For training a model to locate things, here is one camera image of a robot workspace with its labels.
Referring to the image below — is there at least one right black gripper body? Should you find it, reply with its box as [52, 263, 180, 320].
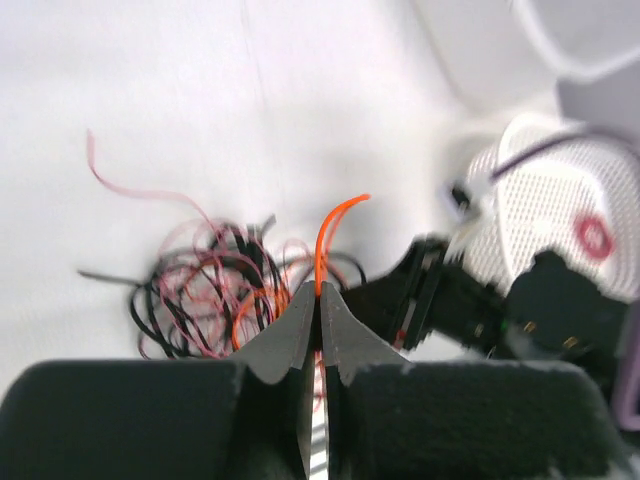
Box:
[344, 236, 505, 357]

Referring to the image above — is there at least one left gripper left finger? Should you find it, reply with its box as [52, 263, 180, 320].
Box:
[227, 283, 316, 479]

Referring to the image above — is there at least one deep white plastic tub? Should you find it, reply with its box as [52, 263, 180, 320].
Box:
[509, 0, 639, 82]

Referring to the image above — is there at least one perforated white plastic basket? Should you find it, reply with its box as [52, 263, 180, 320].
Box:
[464, 113, 639, 300]

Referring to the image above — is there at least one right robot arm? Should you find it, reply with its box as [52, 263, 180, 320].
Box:
[342, 237, 630, 397]

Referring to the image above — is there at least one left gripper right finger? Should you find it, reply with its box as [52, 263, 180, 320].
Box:
[319, 283, 412, 479]

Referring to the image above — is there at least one black cable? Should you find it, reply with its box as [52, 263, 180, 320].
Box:
[77, 214, 369, 359]

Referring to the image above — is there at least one orange wire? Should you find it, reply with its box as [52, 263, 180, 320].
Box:
[230, 193, 372, 391]

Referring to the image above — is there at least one coiled pink wire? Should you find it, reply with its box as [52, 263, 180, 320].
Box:
[573, 212, 615, 261]

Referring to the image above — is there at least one thin pink wire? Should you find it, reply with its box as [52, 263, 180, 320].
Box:
[85, 128, 321, 359]

